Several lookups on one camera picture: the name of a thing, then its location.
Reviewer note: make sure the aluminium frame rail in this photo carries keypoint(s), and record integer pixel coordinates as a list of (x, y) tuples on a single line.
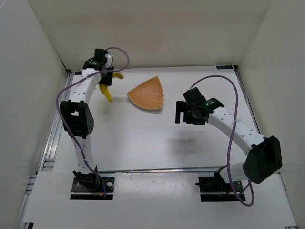
[(164, 170), (252, 114), (46, 164)]

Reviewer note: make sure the yellow fake banana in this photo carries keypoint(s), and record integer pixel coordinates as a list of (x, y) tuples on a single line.
[(104, 89)]

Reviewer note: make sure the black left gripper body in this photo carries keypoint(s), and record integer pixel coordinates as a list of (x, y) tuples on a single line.
[(106, 79)]

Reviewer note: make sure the right blue corner label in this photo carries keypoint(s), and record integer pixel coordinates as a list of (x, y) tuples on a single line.
[(224, 67)]

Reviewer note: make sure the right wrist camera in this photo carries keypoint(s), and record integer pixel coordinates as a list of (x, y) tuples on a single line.
[(194, 96)]

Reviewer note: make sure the right aluminium frame rail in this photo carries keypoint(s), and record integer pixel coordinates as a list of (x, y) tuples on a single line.
[(252, 114)]

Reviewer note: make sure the triangular woven wicker basket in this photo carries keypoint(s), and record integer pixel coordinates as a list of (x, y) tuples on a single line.
[(148, 96)]

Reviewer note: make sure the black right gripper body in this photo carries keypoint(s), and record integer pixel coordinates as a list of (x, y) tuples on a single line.
[(182, 112)]

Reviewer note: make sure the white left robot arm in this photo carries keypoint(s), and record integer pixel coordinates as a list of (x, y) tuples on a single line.
[(76, 113)]

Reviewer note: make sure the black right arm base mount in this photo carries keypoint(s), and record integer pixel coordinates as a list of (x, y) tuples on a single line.
[(212, 190)]

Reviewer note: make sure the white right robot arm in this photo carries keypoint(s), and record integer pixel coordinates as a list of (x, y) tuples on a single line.
[(263, 154)]

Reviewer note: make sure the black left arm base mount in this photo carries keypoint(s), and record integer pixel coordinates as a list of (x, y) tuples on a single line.
[(90, 187)]

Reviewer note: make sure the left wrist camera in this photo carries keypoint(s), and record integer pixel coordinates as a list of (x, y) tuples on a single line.
[(103, 58)]

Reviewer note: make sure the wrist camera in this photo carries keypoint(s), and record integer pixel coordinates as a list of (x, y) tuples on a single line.
[(194, 96), (103, 58)]

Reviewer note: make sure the front aluminium frame rail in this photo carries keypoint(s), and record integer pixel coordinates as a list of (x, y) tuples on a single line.
[(164, 170)]

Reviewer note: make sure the left aluminium frame rail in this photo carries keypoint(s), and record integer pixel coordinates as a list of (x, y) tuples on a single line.
[(46, 164)]

